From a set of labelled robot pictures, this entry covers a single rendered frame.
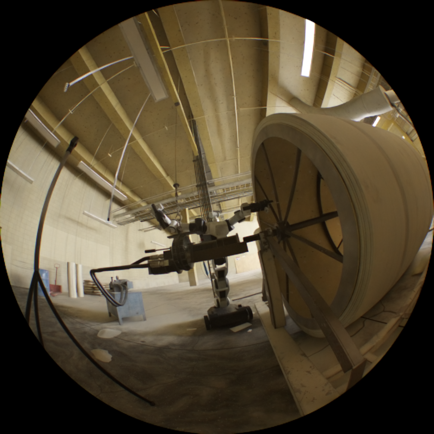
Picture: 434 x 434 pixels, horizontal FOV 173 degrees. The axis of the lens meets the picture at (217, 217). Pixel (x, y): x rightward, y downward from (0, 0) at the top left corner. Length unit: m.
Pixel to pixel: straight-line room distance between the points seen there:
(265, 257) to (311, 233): 1.25
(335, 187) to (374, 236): 0.21
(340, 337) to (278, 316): 0.70
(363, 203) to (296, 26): 7.26
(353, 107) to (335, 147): 4.68
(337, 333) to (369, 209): 0.37
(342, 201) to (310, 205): 1.72
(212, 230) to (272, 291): 0.83
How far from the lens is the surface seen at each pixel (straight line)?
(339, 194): 0.54
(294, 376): 0.73
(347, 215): 0.53
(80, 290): 6.82
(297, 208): 2.12
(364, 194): 0.48
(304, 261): 1.99
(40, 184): 8.95
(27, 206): 8.43
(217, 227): 1.49
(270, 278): 1.06
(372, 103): 4.86
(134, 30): 3.17
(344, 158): 0.51
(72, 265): 6.38
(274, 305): 1.11
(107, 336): 2.12
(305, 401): 0.64
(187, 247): 1.10
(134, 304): 2.62
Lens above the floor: 0.72
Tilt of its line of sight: 22 degrees up
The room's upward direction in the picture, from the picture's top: 11 degrees counter-clockwise
